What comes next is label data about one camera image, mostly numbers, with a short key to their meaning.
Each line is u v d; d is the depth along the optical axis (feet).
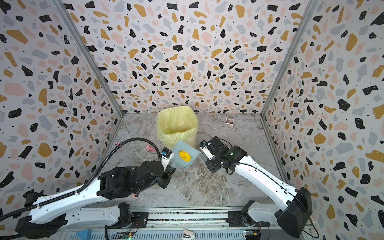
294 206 1.29
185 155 2.29
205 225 2.40
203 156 2.21
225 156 1.71
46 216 1.29
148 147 3.28
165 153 1.82
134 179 1.49
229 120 3.83
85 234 2.29
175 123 3.20
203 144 2.26
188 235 2.25
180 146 2.39
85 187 1.36
